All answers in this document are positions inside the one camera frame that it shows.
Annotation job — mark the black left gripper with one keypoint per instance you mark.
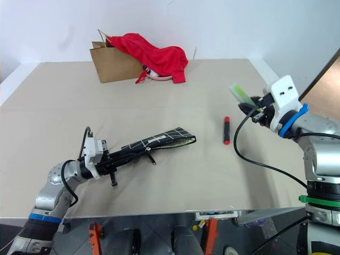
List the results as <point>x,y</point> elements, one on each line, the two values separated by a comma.
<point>105,166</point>

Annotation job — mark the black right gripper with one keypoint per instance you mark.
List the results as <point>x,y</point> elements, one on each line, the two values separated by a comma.
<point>263,112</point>

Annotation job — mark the black grid pattern pouch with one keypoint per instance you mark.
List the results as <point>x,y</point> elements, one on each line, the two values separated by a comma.
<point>159,140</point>

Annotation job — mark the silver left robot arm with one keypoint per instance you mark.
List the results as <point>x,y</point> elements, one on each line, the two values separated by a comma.
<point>49,196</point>

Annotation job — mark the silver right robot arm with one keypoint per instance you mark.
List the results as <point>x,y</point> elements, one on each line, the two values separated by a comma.
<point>318,159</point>

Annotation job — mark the red marker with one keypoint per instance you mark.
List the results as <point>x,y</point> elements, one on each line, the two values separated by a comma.
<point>226,130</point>

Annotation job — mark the brown wooden board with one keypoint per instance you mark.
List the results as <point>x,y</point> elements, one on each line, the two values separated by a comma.
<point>322,81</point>

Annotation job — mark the dark rounded shape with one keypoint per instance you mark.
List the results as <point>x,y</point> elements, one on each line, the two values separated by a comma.
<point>131,243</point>
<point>186,240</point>

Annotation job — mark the pink bowl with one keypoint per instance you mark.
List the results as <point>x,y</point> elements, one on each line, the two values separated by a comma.
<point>159,77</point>

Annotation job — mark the orange clamp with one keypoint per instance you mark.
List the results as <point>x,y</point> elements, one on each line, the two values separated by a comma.
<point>95,239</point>
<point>211,236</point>

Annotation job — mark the brown paper bag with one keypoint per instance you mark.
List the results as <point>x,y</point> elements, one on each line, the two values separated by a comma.
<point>114,65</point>

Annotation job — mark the yellow ball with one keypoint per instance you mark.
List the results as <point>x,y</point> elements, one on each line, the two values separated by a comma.
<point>196,227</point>

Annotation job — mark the red cloth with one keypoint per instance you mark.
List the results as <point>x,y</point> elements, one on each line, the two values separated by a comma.
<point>154,57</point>

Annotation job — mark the white box under table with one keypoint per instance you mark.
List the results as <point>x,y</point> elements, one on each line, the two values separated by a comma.
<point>215,214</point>

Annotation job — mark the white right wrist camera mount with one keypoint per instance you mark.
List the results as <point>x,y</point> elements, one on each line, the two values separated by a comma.
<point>282,97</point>

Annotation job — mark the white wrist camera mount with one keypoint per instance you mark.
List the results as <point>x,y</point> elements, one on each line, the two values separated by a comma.
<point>92,150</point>
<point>282,97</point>

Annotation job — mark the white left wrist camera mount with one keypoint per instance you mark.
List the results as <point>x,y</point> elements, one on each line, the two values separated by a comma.
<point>92,150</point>

